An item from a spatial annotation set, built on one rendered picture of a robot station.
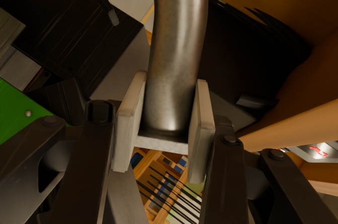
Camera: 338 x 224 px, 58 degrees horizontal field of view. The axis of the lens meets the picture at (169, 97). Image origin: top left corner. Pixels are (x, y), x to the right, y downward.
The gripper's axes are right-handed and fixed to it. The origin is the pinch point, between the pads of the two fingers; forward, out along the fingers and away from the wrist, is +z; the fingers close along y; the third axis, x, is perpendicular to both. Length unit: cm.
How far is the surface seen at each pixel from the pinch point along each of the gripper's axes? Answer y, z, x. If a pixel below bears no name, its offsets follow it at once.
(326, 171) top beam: 54, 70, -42
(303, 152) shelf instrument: 20.9, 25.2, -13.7
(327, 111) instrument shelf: 11.0, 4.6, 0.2
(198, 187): 53, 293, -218
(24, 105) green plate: -23.2, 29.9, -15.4
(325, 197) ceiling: 382, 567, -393
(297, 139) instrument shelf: 13.5, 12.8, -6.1
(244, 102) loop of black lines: 9.4, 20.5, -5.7
